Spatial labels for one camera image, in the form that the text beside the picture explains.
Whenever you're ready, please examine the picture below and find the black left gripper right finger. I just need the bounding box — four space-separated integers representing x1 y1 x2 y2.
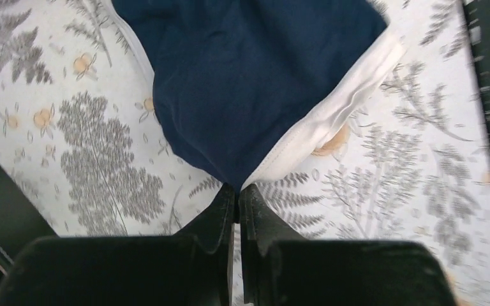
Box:
238 185 456 305

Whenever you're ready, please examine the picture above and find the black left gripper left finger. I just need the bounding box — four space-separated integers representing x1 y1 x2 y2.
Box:
0 185 235 305

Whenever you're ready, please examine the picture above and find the floral table cloth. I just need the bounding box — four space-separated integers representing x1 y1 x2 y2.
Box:
0 1 490 305

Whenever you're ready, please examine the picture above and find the navy blue underwear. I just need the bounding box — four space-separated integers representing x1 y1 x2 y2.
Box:
103 1 405 191

